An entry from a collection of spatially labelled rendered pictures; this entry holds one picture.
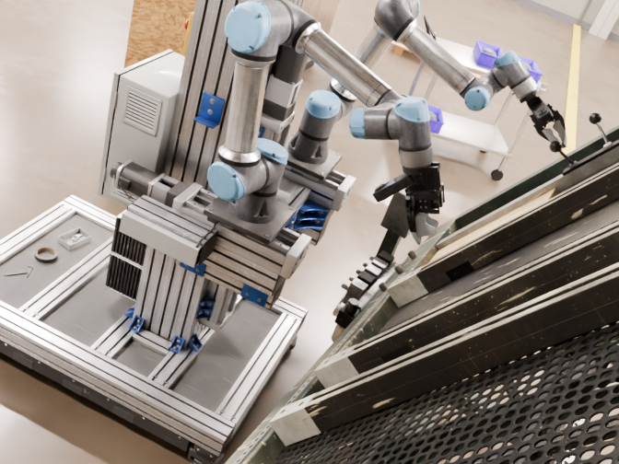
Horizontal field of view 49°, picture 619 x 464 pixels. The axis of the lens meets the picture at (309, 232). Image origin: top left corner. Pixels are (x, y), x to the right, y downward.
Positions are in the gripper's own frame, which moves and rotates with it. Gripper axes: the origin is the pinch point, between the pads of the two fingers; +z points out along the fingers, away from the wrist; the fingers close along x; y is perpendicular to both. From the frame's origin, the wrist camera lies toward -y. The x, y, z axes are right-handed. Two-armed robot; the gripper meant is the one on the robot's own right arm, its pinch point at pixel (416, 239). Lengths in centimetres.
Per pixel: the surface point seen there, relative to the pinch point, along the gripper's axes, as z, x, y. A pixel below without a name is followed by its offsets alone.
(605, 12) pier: 138, 1099, 63
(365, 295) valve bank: 47, 49, -34
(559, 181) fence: 14, 70, 31
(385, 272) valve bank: 49, 68, -31
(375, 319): 36.8, 17.7, -20.0
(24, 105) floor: 0, 174, -285
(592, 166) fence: 8, 69, 41
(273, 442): 33, -41, -28
